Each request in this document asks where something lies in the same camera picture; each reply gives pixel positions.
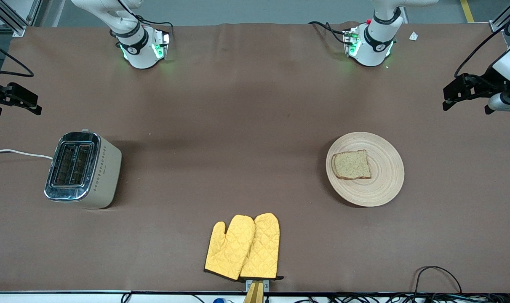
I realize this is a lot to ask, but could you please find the round light wooden plate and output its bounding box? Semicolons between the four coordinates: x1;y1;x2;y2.
326;132;405;207

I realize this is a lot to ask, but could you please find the beige chrome two-slot toaster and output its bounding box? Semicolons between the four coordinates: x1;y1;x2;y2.
44;129;123;210

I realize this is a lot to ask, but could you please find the brown bread slice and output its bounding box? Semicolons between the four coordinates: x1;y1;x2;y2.
331;149;372;181

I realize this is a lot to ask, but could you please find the brown table cover cloth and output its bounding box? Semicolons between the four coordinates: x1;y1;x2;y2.
0;22;510;294

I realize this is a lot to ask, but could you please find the yellow quilted oven mitt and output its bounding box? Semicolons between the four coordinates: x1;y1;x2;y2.
240;213;284;281
204;215;256;282

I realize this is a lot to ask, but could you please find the white toaster power cord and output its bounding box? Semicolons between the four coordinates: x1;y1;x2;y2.
0;149;54;160

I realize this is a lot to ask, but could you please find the aluminium frame profile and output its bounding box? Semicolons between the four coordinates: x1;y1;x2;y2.
0;0;28;37
489;0;510;33

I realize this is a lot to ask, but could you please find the black left arm base cable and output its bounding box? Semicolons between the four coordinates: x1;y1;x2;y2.
308;21;350;45

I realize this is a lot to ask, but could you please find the black arm base cable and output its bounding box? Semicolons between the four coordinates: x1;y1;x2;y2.
308;21;350;45
116;0;174;43

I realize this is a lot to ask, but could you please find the black right arm base cable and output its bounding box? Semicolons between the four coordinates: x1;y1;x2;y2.
116;0;174;43

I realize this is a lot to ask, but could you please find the black looped cable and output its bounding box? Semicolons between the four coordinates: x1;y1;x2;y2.
414;266;463;295

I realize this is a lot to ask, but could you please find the tangled black cable bundle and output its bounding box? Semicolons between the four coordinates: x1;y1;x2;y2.
293;292;510;303

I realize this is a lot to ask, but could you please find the small grey metal bracket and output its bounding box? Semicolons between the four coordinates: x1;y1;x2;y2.
246;279;270;293

